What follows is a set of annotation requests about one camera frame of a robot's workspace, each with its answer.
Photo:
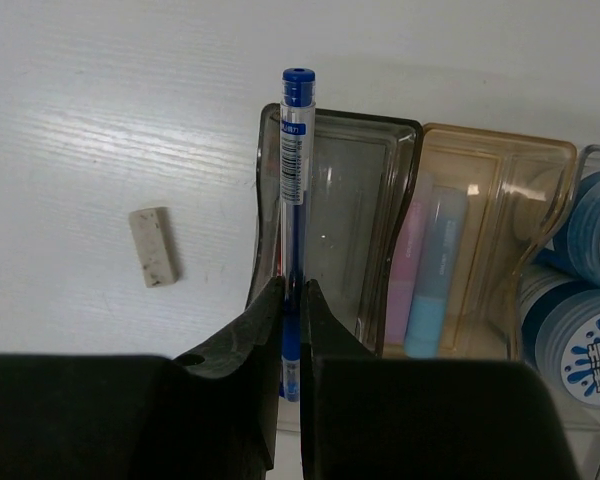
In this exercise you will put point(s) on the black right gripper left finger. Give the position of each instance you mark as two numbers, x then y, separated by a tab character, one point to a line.
210	413

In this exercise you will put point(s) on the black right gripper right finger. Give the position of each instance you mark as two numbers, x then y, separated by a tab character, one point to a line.
364	417

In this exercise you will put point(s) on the pink glue stick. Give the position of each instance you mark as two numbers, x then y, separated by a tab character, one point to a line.
406	261

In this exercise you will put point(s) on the blue glue stick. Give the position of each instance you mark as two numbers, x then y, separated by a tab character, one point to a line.
441	243

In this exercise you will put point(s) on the blue pen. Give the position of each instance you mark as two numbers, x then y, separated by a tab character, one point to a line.
296	151

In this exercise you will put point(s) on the red pen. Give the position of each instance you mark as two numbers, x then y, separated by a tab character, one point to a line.
279	257

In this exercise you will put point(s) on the transparent compartment organizer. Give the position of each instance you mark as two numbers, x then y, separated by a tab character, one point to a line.
520	190

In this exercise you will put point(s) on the white dirty eraser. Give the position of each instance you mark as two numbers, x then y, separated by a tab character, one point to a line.
151	233

